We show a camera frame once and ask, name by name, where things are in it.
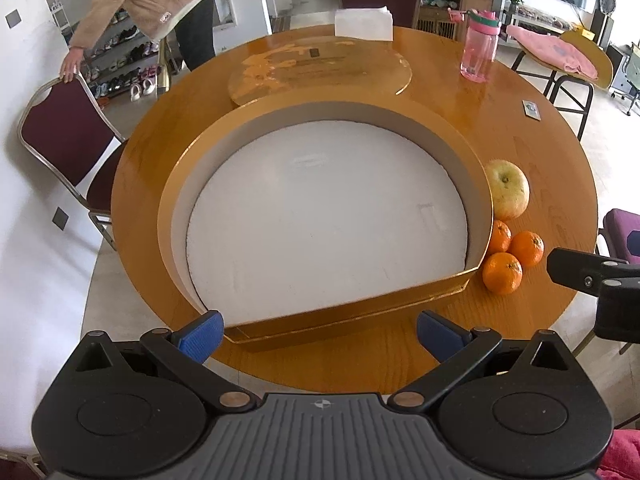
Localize small round side table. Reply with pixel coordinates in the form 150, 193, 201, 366
506, 25, 613, 141

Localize wooden cabinet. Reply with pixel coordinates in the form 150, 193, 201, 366
416, 0, 492, 41

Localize orange tangerine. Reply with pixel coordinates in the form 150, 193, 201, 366
482, 252, 523, 296
487, 220, 512, 255
509, 231, 544, 269

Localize gold semicircular gift box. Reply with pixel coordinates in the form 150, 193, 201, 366
157, 87, 494, 348

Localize shoe rack with shoes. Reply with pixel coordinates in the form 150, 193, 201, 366
80, 9, 160, 105

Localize yellow-green apple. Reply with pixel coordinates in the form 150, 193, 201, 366
485, 159, 529, 222

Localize pink cloth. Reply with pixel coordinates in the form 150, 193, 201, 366
506, 25, 598, 80

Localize purple chair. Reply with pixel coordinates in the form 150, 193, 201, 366
600, 208, 639, 264

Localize pink water bottle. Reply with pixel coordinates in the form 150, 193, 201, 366
448, 9, 501, 84

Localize person in beige fleece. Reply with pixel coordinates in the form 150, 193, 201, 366
60, 0, 215, 82

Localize gold gift box lid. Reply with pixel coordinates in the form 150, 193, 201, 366
228, 36, 412, 105

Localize white tissue pack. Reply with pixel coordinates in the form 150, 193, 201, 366
334, 6, 394, 42

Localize small silver card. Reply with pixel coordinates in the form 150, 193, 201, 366
523, 100, 541, 122

